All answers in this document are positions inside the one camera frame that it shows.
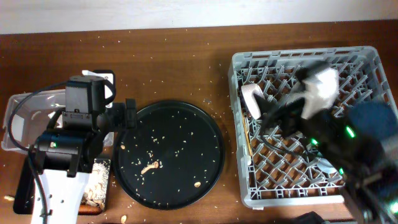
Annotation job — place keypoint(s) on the food scraps pile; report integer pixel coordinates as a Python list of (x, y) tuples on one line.
[(97, 187)]

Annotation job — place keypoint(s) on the orange carrot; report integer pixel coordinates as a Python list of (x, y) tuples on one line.
[(89, 210)]

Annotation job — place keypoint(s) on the wooden chopstick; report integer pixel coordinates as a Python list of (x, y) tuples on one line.
[(246, 132)]

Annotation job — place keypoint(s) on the food scrap on tray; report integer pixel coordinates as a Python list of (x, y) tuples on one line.
[(154, 165)]

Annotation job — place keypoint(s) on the white plastic fork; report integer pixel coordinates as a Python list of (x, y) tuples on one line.
[(249, 160)]

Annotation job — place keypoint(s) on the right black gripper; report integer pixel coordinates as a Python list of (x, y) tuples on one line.
[(289, 113)]

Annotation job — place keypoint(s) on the peanut on table edge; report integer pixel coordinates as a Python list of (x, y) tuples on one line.
[(123, 219)]

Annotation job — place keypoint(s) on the black rectangular waste tray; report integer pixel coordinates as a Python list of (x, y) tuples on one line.
[(24, 197)]

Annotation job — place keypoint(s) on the grey plastic dishwasher rack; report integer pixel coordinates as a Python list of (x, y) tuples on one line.
[(281, 174)]

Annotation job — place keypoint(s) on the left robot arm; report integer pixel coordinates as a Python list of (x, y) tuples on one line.
[(62, 157)]

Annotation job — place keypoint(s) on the pink bowl with food scraps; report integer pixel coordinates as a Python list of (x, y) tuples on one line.
[(249, 93)]

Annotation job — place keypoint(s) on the round black serving tray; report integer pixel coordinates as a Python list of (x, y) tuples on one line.
[(187, 143)]

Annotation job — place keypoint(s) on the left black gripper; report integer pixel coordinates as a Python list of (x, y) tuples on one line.
[(119, 108)]

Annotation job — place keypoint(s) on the light blue cup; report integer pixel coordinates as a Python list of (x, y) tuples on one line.
[(325, 166)]

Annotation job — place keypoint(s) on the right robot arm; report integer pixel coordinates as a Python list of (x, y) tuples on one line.
[(361, 146)]

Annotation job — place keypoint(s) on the clear plastic waste bin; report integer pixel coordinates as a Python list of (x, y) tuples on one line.
[(25, 115)]

